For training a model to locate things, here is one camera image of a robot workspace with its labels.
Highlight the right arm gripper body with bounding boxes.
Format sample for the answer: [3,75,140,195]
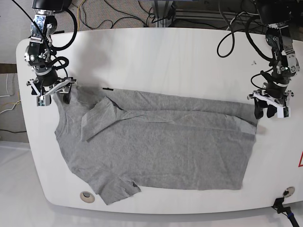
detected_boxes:
[26,77,76,96]

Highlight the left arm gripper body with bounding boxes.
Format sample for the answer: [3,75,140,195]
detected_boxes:
[247,89,294,109]

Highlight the grey t-shirt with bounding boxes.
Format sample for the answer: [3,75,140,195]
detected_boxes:
[53,86,258,205]

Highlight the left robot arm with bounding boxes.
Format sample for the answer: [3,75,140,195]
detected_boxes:
[242,0,300,120]

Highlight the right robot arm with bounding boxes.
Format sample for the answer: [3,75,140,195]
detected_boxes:
[25,0,77,96]

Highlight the red warning triangle sticker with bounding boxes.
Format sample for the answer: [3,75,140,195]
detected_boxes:
[298,153,303,167]

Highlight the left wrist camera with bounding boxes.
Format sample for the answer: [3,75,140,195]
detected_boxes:
[277,106,291,118]

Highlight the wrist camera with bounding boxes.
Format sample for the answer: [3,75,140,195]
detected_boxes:
[277,106,291,118]
[36,95,52,106]

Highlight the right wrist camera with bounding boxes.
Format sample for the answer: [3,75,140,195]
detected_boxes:
[36,95,52,106]

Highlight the table cable grommet right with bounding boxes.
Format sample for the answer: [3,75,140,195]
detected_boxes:
[283,186,295,198]

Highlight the table cable grommet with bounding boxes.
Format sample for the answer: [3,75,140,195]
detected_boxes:
[80,191,95,203]
[283,186,295,198]

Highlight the yellow cable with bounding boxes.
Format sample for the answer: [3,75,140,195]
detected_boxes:
[75,0,86,33]

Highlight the black clamp with cable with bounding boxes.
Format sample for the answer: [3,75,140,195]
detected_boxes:
[272,197,299,227]

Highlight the table cable grommet left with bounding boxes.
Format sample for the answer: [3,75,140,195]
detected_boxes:
[80,191,95,203]

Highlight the black aluminium frame rail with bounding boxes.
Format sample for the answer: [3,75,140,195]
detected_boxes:
[174,9,259,22]

